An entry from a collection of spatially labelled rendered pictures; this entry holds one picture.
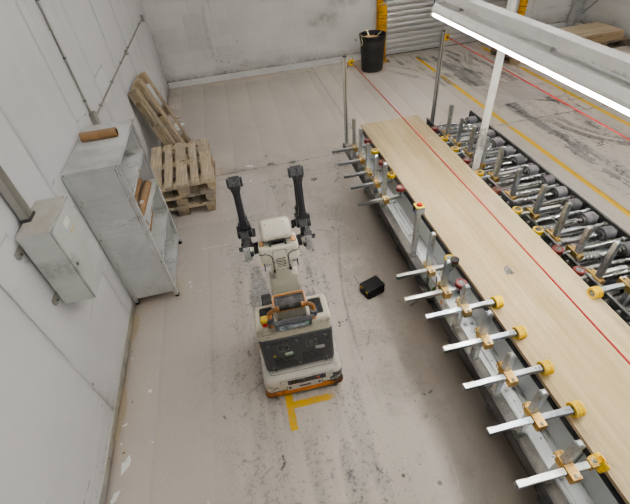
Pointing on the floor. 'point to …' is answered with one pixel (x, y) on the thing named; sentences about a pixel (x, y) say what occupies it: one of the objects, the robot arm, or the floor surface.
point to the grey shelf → (137, 277)
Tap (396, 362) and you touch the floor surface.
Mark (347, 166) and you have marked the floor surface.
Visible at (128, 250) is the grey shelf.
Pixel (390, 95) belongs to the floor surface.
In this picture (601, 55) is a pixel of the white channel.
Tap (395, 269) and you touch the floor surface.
